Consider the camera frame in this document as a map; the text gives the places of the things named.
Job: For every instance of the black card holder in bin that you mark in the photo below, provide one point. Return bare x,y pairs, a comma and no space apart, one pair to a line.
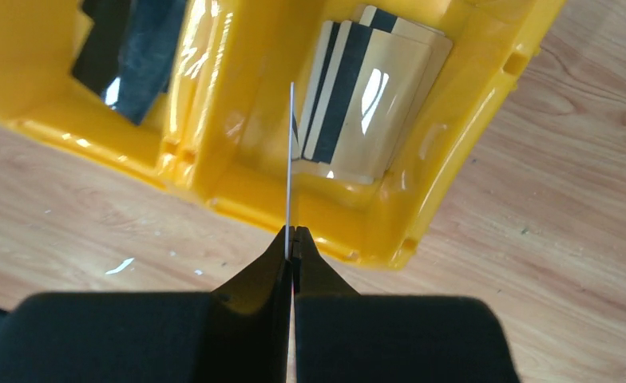
128,55

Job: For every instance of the yellow bin with black holder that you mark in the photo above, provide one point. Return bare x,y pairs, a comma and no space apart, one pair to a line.
40,98

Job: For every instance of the yellow bin with striped cards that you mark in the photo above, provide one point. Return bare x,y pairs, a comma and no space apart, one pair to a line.
234,152

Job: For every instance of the beige striped credit card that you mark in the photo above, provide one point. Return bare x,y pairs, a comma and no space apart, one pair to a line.
291,131

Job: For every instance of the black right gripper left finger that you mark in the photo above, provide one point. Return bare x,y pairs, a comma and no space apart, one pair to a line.
235,333

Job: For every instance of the beige striped cards in bin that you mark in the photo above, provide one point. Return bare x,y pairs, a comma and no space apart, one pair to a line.
368,81

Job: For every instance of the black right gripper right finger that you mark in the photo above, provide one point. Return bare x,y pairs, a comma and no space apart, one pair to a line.
344,336

